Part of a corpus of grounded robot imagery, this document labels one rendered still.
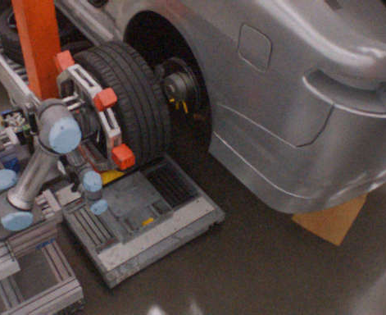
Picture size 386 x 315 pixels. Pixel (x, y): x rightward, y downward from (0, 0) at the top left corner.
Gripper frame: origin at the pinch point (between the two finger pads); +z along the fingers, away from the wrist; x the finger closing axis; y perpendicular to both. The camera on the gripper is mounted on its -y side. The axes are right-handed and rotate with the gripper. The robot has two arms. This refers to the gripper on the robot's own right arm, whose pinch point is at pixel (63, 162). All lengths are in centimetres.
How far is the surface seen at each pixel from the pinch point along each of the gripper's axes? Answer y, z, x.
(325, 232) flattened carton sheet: -82, -68, -132
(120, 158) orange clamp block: 5.4, -17.5, -20.8
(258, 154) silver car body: 17, -58, -66
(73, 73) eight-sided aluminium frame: 29.0, 22.8, -21.0
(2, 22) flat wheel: -33, 184, -39
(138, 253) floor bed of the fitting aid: -75, -21, -28
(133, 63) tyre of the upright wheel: 34, 8, -45
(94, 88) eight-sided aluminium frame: 28.9, 7.5, -23.8
